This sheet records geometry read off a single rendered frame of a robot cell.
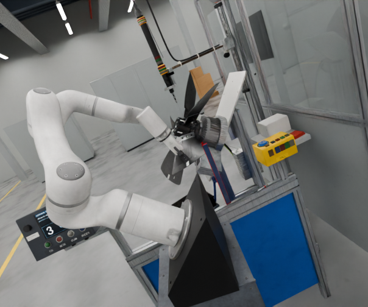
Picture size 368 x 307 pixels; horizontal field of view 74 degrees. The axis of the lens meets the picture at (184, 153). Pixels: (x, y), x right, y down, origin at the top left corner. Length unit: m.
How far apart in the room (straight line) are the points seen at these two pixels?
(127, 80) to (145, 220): 6.23
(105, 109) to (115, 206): 0.52
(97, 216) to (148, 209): 0.15
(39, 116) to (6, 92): 13.09
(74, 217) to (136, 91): 6.17
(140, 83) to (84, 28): 7.43
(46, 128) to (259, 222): 1.03
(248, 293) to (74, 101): 0.95
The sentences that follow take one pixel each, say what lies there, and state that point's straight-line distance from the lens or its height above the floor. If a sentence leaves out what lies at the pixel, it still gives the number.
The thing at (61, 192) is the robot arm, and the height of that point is 1.37.
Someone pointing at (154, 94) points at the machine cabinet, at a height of 1.11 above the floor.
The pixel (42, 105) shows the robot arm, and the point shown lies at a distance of 0.98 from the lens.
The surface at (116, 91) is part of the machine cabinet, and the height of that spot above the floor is 1.60.
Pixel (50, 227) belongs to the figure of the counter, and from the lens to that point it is 1.15.
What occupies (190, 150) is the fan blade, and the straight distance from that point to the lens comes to 1.29.
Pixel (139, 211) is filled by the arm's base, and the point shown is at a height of 1.21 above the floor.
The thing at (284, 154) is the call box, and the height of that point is 1.01.
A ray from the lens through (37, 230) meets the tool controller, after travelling 1.18.
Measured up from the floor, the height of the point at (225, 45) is 1.53.
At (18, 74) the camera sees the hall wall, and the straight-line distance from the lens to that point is 13.95.
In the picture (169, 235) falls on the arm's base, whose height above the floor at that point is 1.12.
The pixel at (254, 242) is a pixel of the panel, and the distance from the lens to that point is 1.39.
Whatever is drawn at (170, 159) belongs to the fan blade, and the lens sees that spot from 1.57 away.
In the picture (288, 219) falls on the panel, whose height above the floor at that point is 0.63.
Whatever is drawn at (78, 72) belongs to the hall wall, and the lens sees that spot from 13.55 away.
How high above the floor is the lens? 1.53
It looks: 19 degrees down
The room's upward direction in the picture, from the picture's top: 24 degrees counter-clockwise
